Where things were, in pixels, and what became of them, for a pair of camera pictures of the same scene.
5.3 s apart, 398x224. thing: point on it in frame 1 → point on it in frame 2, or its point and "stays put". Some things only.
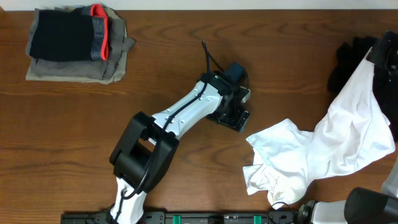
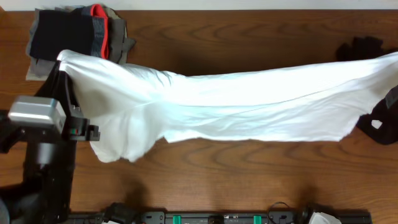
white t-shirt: x=286 y=160 → x=135 y=106
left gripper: x=239 y=122 → x=55 y=86
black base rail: x=189 y=217 stays put
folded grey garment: x=111 y=68 stays put
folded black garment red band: x=79 y=34 stays put
